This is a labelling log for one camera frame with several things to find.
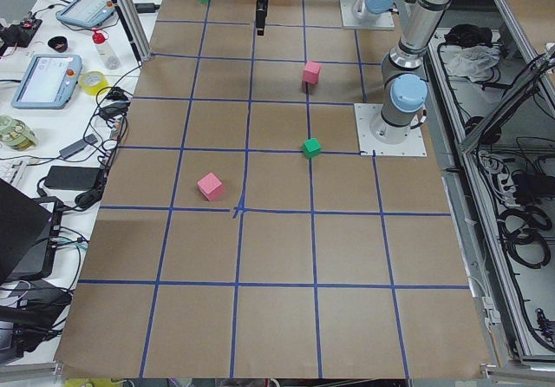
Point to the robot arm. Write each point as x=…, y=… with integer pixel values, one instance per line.
x=373, y=7
x=406, y=92

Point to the pink cube far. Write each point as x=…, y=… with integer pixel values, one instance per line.
x=311, y=72

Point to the pink cube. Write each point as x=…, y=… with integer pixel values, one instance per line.
x=211, y=186
x=311, y=72

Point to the green cube centre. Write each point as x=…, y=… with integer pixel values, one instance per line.
x=311, y=148

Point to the red capped squeeze bottle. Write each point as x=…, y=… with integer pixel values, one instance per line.
x=105, y=50

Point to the upper teach pendant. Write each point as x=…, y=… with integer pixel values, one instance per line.
x=87, y=14

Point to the teach pendant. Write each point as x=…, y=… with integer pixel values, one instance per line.
x=87, y=14
x=48, y=82

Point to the yellow tape roll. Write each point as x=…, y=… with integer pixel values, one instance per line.
x=93, y=82

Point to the pink cube near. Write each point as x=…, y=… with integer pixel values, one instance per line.
x=211, y=186

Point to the black bowl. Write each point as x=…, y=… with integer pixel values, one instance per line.
x=58, y=43

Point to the white cloth rag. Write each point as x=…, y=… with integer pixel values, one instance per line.
x=476, y=63

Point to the lower teach pendant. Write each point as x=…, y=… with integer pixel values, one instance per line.
x=48, y=82

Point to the black power adapter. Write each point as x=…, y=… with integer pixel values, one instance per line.
x=72, y=178

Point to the black laptop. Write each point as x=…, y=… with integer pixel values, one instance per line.
x=29, y=227

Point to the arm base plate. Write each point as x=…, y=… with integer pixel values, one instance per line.
x=377, y=138
x=383, y=22

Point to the aluminium frame post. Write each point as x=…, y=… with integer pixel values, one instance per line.
x=133, y=29

